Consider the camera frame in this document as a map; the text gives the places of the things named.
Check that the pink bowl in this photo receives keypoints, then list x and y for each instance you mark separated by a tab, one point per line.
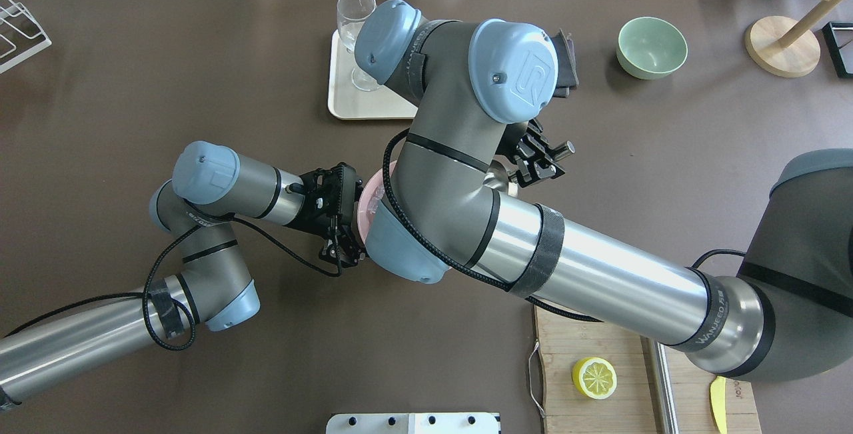
363	221

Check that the pile of clear ice cubes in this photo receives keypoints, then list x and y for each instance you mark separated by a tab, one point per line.
373	204

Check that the white wire cup rack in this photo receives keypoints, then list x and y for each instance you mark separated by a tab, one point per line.
22	36

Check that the clear wine glass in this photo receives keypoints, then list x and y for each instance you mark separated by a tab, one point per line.
351	16

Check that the steel muddler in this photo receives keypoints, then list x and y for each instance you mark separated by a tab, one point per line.
661	387

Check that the yellow plastic knife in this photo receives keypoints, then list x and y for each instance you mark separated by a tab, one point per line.
718	403

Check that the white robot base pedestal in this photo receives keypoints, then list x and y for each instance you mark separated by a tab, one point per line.
430	422

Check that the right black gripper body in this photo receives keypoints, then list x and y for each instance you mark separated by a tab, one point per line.
537	158

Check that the cream serving tray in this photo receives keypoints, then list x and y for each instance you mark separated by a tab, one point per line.
347	103

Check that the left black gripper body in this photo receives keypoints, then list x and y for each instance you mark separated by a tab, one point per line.
316	216

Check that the black glass holder tray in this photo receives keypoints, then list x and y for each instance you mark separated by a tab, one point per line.
837	36

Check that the wooden cup tree stand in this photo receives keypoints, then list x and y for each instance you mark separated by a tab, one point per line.
787	47

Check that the metal ice scoop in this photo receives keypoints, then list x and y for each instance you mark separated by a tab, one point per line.
498	178

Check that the green bowl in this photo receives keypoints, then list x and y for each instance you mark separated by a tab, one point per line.
650	48

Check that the grey folded cloth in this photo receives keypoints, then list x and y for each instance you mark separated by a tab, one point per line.
567	70

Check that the bamboo cutting board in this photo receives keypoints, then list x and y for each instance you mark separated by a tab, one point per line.
563	342

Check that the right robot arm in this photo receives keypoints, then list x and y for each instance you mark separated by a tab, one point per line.
478	87

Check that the lemon half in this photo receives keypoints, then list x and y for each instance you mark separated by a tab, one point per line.
595	378

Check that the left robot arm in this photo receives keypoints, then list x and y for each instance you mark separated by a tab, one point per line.
201	278

